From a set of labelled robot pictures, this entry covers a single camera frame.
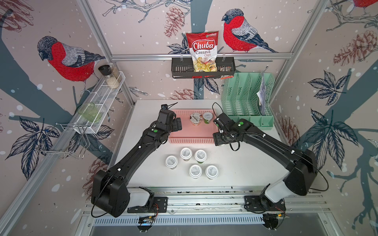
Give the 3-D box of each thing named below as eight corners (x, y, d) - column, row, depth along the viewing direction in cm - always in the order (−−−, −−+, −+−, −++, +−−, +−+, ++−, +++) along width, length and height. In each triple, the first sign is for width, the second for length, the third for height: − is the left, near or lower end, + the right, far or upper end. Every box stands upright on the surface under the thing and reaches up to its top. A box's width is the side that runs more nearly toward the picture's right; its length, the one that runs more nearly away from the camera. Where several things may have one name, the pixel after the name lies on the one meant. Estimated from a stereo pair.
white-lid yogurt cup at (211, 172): (205, 180, 82) (206, 177, 77) (205, 169, 86) (205, 165, 81) (217, 180, 82) (219, 177, 77) (216, 169, 86) (218, 165, 81)
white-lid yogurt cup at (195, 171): (188, 179, 82) (188, 176, 77) (189, 168, 86) (188, 164, 82) (201, 179, 82) (202, 176, 77) (201, 168, 86) (201, 164, 82)
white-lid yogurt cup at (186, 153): (180, 161, 89) (179, 157, 84) (181, 152, 93) (180, 147, 88) (192, 161, 89) (192, 157, 84) (192, 152, 93) (192, 147, 88)
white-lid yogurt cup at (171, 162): (166, 169, 85) (164, 166, 81) (167, 159, 90) (165, 155, 85) (177, 169, 85) (176, 166, 81) (178, 159, 89) (177, 155, 85)
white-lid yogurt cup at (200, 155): (194, 164, 88) (194, 159, 83) (194, 154, 93) (194, 149, 87) (206, 164, 88) (207, 159, 83) (205, 154, 93) (206, 149, 87)
